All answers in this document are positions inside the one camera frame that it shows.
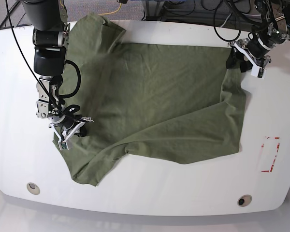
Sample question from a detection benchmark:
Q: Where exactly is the left table cable grommet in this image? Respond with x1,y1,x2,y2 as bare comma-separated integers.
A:
27,183,40,195

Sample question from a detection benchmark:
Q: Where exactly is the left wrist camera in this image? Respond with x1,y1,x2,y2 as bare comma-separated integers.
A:
257,69,267,79

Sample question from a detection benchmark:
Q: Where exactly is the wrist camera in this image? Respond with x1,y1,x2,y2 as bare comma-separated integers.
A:
257,69,267,79
58,141,70,151

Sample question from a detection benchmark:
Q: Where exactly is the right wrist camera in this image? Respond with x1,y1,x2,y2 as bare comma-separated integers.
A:
58,141,70,151

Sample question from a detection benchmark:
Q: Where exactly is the red tape rectangle marking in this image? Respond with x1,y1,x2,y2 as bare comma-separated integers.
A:
259,137,280,173

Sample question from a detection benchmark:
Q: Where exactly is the table cable grommet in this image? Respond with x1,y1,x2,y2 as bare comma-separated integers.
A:
27,183,40,195
237,195,252,207

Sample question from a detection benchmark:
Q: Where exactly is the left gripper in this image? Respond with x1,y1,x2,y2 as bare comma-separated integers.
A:
226,38,272,77

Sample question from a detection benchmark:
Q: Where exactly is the green t-shirt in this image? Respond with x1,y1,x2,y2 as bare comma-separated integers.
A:
61,13,246,186

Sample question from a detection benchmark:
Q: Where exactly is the right table cable grommet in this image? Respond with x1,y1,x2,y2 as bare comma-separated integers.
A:
237,195,252,207

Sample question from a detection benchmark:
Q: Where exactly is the yellow cable on floor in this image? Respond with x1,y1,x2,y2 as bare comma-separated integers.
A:
98,2,123,17

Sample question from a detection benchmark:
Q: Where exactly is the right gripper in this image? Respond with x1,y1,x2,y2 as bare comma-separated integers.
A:
49,116,94,149

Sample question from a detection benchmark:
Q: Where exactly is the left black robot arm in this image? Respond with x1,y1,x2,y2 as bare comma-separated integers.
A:
213,0,290,79

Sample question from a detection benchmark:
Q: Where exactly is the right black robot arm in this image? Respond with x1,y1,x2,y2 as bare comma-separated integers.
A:
16,0,92,150

